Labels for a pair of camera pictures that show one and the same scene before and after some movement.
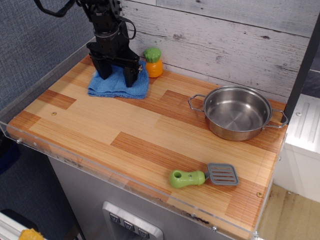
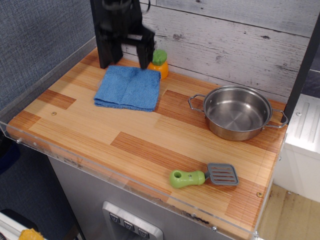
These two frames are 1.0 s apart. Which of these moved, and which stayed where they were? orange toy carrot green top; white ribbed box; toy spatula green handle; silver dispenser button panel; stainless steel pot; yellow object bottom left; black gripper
Moved: black gripper; orange toy carrot green top
Stayed: toy spatula green handle; stainless steel pot; yellow object bottom left; white ribbed box; silver dispenser button panel
